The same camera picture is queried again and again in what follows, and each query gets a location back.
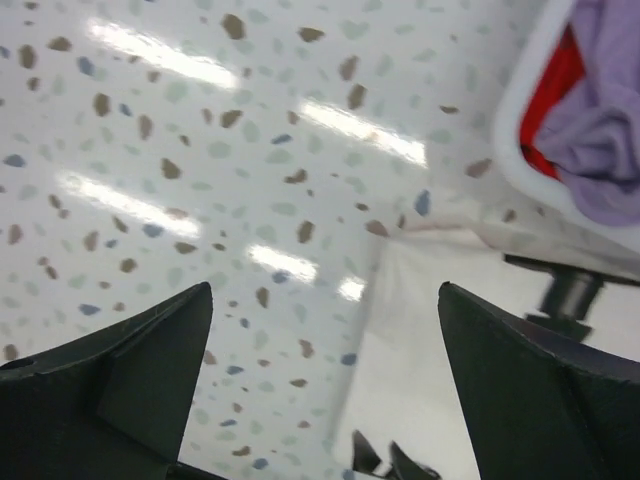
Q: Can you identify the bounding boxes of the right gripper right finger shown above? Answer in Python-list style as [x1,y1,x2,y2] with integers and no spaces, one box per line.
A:
[438,283,639,479]

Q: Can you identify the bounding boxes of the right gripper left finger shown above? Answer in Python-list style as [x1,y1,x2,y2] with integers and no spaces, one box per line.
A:
[1,282,213,480]

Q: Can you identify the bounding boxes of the white t shirt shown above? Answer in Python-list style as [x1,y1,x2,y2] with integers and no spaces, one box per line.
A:
[333,222,639,479]

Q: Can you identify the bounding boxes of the white laundry basket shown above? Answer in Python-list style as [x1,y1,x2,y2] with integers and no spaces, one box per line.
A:
[492,0,640,281]

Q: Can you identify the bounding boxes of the lilac t shirt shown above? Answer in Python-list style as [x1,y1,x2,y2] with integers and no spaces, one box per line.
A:
[534,0,639,227]

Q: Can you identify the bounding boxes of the red garment in basket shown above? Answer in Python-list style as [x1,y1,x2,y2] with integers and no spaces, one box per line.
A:
[519,26,585,180]

